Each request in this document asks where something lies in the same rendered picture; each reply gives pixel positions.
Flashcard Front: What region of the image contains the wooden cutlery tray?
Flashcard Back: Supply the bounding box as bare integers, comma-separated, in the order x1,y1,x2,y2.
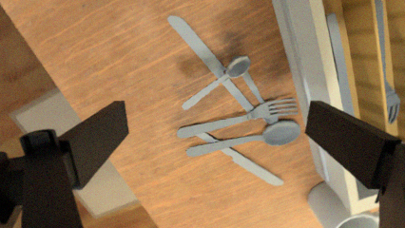
322,0,405,142

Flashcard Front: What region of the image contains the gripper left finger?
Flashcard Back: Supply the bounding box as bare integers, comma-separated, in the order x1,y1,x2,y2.
0,101,129,228

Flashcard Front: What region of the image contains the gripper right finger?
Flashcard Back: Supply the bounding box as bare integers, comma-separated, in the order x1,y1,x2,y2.
304,101,405,228

